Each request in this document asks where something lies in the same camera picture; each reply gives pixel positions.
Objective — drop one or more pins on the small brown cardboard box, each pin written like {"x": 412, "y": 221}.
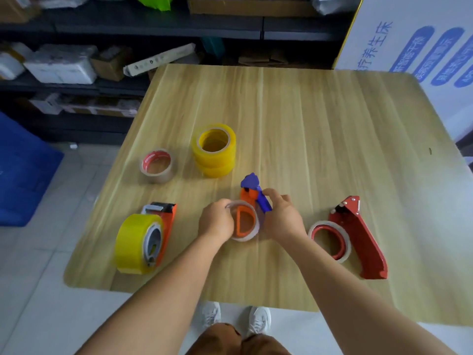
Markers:
{"x": 111, "y": 64}

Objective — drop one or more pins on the orange tape dispenser grey roller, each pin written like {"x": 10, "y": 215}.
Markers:
{"x": 169, "y": 221}

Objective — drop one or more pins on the long white carton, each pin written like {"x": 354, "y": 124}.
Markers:
{"x": 159, "y": 59}

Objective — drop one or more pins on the white wrapped package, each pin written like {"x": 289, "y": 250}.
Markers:
{"x": 9, "y": 62}

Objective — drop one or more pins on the large flat cardboard box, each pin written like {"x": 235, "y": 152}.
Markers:
{"x": 251, "y": 5}

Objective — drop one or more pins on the person's left white shoe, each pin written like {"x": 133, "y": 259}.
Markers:
{"x": 211, "y": 314}

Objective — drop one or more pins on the person's right hand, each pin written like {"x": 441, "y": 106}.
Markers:
{"x": 282, "y": 219}

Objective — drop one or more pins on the white foam box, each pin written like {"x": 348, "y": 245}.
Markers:
{"x": 61, "y": 64}

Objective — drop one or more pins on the person's left hand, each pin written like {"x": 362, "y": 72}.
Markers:
{"x": 216, "y": 223}

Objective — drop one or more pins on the brown tape roll red core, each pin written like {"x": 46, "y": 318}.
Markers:
{"x": 166, "y": 173}

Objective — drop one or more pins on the green plastic bag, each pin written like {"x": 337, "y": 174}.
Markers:
{"x": 155, "y": 1}

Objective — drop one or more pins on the clear tape roll red core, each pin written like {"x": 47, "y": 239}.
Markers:
{"x": 345, "y": 243}

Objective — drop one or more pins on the row of flat white boxes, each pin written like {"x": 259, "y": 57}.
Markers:
{"x": 88, "y": 106}

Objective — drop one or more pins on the large white blue-printed carton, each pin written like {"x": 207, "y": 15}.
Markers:
{"x": 417, "y": 47}

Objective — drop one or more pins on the person's right forearm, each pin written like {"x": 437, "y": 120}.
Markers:
{"x": 343, "y": 295}

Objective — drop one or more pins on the clear plastic bag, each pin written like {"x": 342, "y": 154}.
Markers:
{"x": 62, "y": 1}

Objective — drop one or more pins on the person's right fingers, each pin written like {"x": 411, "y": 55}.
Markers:
{"x": 275, "y": 197}

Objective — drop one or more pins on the person's left forearm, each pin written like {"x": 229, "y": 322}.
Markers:
{"x": 162, "y": 299}

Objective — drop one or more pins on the wide yellow tape roll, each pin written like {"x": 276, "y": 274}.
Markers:
{"x": 131, "y": 242}

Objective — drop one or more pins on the black metal shelf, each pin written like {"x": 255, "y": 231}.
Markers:
{"x": 166, "y": 25}

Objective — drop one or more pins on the grey plastic bag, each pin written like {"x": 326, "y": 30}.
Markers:
{"x": 332, "y": 3}

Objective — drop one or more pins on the person's white shoe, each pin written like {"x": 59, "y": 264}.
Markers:
{"x": 259, "y": 320}
{"x": 211, "y": 314}

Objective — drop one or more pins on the thin clear tape roll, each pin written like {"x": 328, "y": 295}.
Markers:
{"x": 255, "y": 227}

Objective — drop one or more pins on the worn brown cardboard box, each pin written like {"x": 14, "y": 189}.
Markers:
{"x": 16, "y": 7}

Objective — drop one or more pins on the person's brown shorts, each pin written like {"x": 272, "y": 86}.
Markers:
{"x": 236, "y": 343}

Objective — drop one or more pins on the person's right white shoe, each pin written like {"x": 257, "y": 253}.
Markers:
{"x": 259, "y": 320}

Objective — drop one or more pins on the red metal tape dispenser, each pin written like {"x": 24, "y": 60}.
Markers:
{"x": 364, "y": 240}

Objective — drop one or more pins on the blue plastic crate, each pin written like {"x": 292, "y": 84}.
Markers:
{"x": 22, "y": 173}

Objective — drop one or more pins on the flattened brown cardboard box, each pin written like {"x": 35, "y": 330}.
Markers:
{"x": 262, "y": 58}

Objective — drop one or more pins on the person's left fingers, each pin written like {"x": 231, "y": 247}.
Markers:
{"x": 226, "y": 205}

